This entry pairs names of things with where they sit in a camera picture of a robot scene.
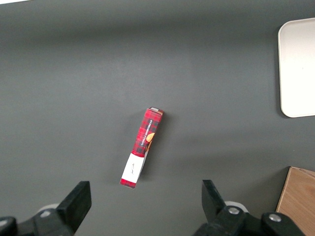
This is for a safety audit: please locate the cream rectangular tray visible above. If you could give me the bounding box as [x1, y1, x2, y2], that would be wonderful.
[278, 17, 315, 118]

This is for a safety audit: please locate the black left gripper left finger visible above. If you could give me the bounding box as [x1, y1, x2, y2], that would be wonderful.
[0, 181, 92, 236]

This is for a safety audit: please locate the wooden two-drawer cabinet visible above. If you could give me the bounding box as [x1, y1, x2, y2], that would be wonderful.
[275, 166, 315, 236]

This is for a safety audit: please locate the red plaid shortbread box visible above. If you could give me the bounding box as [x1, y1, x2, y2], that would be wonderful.
[120, 106, 165, 190]

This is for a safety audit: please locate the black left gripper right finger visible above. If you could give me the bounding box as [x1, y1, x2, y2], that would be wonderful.
[194, 179, 306, 236]

